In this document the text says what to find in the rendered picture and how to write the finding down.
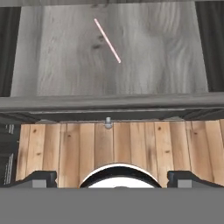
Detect white round thing, black rim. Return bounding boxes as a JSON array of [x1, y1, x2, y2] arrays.
[[78, 163, 163, 189]]

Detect grey wood drawer front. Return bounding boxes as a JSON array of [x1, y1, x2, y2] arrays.
[[0, 92, 224, 123]]

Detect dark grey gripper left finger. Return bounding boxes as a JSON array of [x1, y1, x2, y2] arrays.
[[2, 170, 58, 189]]

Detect pink straw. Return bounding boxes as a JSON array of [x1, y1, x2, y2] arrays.
[[94, 17, 123, 64]]

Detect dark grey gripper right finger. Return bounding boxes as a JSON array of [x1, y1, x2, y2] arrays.
[[166, 170, 224, 189]]

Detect grey metal drawer knob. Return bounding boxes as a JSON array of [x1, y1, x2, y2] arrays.
[[103, 116, 114, 130]]

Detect grey wood drawer box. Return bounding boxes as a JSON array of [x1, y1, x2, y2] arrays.
[[10, 0, 210, 98]]

